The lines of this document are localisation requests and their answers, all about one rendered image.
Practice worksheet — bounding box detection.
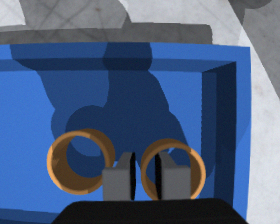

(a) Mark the blue open-top crate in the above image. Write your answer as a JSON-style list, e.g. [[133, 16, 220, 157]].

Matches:
[[0, 42, 251, 224]]

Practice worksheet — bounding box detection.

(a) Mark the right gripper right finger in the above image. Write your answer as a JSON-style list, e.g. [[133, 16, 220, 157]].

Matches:
[[155, 151, 191, 200]]

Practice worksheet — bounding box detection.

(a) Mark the bronze bushing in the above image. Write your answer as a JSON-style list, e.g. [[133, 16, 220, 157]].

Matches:
[[141, 138, 206, 200], [47, 128, 115, 195]]

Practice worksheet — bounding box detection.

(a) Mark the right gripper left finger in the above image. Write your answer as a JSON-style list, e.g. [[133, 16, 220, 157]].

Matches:
[[102, 152, 136, 201]]

